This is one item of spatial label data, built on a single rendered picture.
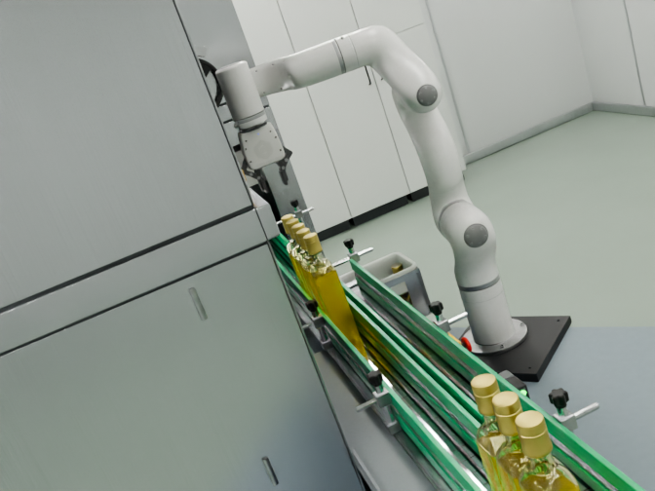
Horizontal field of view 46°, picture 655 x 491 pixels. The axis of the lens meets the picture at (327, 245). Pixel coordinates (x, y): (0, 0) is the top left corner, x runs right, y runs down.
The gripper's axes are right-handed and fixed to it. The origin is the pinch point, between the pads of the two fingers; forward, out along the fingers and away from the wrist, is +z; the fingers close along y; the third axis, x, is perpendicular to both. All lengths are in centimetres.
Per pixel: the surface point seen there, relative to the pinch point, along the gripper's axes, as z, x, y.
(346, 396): 38, -50, -9
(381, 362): 38, -43, 2
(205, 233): -13, -72, -25
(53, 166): -31, -71, -42
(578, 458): 34, -105, 13
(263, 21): -27, 366, 90
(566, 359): 68, -30, 52
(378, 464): 38, -77, -12
